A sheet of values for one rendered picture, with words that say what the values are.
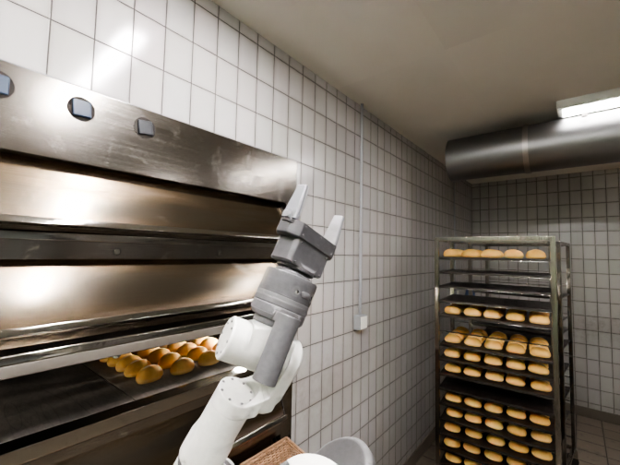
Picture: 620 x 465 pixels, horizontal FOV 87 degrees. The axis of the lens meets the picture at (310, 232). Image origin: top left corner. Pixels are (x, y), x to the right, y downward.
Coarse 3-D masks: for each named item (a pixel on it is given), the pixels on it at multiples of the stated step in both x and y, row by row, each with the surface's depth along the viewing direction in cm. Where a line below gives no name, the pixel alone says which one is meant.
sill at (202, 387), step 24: (192, 384) 117; (216, 384) 120; (120, 408) 99; (144, 408) 100; (168, 408) 106; (48, 432) 85; (72, 432) 86; (96, 432) 90; (0, 456) 75; (24, 456) 79
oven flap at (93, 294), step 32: (0, 288) 77; (32, 288) 81; (64, 288) 86; (96, 288) 92; (128, 288) 98; (160, 288) 105; (192, 288) 114; (224, 288) 124; (256, 288) 136; (0, 320) 75; (32, 320) 79; (64, 320) 84; (96, 320) 87; (128, 320) 93
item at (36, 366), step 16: (176, 336) 94; (192, 336) 97; (208, 336) 102; (80, 352) 76; (96, 352) 78; (112, 352) 81; (128, 352) 83; (0, 368) 65; (16, 368) 67; (32, 368) 69; (48, 368) 71
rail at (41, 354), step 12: (192, 324) 98; (204, 324) 101; (216, 324) 104; (120, 336) 84; (132, 336) 85; (144, 336) 87; (156, 336) 89; (60, 348) 73; (72, 348) 75; (84, 348) 76; (96, 348) 78; (0, 360) 65; (12, 360) 67; (24, 360) 68; (36, 360) 70
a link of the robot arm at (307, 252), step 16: (288, 224) 50; (304, 224) 50; (288, 240) 51; (304, 240) 51; (320, 240) 53; (272, 256) 52; (288, 256) 50; (304, 256) 51; (320, 256) 54; (272, 272) 50; (288, 272) 49; (304, 272) 51; (320, 272) 54; (272, 288) 49; (288, 288) 48; (304, 288) 49; (304, 304) 50
